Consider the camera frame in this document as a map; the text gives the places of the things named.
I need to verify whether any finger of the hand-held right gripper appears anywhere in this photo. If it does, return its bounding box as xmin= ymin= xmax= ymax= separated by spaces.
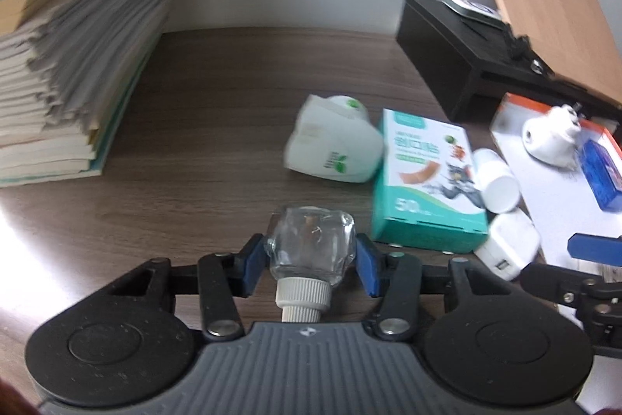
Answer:
xmin=568 ymin=234 xmax=622 ymax=269
xmin=521 ymin=262 xmax=622 ymax=348

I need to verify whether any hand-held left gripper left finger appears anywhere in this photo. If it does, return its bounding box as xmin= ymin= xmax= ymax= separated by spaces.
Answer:
xmin=104 ymin=234 xmax=268 ymax=344

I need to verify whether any white flat tin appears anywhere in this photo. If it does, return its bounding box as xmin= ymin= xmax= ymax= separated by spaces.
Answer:
xmin=443 ymin=0 xmax=501 ymax=25

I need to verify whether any blue tissue pack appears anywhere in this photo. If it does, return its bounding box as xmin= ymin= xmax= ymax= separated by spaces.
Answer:
xmin=578 ymin=139 xmax=622 ymax=212

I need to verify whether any green bandage box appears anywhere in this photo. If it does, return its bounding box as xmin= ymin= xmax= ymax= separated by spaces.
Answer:
xmin=372 ymin=108 xmax=491 ymax=254

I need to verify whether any white mosquito repellent heater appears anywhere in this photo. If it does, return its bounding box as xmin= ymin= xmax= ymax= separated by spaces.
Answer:
xmin=522 ymin=103 xmax=584 ymax=169
xmin=283 ymin=94 xmax=384 ymax=185

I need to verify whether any white pill bottle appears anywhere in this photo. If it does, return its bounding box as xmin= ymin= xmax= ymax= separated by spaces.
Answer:
xmin=472 ymin=147 xmax=521 ymax=214

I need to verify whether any stack of books and papers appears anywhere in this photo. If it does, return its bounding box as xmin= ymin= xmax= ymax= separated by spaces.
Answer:
xmin=0 ymin=0 xmax=173 ymax=188

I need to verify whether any clear bottle with white cap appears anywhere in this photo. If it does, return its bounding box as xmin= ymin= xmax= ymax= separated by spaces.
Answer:
xmin=264 ymin=206 xmax=358 ymax=323

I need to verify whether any black monitor stand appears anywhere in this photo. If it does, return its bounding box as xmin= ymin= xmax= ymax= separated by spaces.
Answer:
xmin=396 ymin=0 xmax=622 ymax=125

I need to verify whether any white cube charger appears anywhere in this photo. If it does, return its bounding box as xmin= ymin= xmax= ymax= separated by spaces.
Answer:
xmin=473 ymin=207 xmax=541 ymax=282

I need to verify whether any orange and white box lid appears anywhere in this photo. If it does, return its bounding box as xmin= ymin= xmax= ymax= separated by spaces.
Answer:
xmin=490 ymin=93 xmax=622 ymax=299

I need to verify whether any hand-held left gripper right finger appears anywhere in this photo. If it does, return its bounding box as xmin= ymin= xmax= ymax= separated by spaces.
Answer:
xmin=356 ymin=234 xmax=516 ymax=344

